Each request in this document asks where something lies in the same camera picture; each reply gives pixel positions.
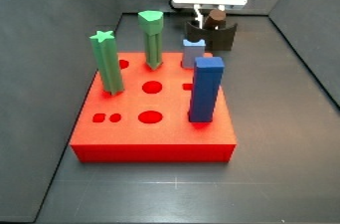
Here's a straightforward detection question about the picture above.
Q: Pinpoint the light blue arch peg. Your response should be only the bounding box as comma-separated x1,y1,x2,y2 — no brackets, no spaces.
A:
181,39,205,69

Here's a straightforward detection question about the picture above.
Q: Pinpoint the brown oval cylinder peg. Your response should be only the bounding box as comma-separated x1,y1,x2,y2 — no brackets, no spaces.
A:
203,9,225,30

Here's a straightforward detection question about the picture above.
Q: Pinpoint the dark blue square peg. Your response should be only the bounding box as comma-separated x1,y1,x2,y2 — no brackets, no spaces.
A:
188,57,224,122

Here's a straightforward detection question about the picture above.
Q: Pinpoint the green star peg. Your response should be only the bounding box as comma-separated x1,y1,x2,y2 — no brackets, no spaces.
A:
89,31,124,95

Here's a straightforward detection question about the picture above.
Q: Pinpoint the green pentagon arrow peg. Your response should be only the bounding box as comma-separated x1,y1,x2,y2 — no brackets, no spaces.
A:
139,10,164,70

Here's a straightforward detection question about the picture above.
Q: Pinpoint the black curved fixture cradle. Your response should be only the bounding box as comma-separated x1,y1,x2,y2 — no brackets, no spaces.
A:
184,21,237,51

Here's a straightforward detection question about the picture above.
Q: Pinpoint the red peg board base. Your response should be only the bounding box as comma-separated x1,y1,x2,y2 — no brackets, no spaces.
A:
69,53,236,162

